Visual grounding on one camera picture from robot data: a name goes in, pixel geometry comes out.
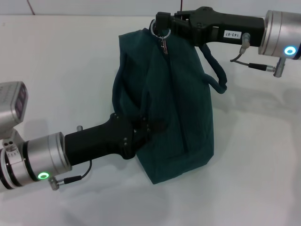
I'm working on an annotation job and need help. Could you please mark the dark teal insulated lunch bag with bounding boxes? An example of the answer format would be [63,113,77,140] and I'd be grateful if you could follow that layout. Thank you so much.
[111,27,228,186]

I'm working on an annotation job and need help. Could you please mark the right arm connector cable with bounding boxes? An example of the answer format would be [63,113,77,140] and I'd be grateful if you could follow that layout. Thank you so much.
[230,32,286,78]

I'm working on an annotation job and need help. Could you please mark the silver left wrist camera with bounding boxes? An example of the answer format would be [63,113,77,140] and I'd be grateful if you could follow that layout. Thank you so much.
[0,81,29,139]

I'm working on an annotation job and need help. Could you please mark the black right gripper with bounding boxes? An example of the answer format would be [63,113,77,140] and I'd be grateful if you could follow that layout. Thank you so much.
[155,6,267,47]

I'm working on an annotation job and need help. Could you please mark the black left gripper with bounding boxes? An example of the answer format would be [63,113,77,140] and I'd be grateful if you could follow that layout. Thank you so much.
[64,113,168,167]

